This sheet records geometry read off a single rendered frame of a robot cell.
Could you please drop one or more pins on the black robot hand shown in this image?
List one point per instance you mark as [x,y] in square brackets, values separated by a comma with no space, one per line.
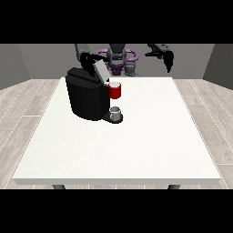
[88,60]
[168,59]

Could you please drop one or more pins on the black coffee machine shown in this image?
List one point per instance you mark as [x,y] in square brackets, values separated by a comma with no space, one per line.
[85,97]

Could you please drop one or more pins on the dark table leg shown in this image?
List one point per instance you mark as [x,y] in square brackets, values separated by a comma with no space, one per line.
[58,186]
[174,186]

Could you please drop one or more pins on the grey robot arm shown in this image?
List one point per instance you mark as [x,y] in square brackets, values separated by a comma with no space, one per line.
[82,49]
[162,47]

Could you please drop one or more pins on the red pod holder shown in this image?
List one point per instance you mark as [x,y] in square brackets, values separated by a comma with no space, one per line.
[114,93]

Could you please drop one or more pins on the grey robot trunk purple rings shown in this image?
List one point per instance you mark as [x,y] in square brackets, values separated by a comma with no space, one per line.
[117,52]

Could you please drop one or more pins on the small grey cup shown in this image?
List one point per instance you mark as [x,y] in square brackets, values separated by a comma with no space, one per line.
[115,116]

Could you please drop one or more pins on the pale grey machine lid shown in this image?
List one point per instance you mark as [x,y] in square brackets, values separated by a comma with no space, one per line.
[102,71]

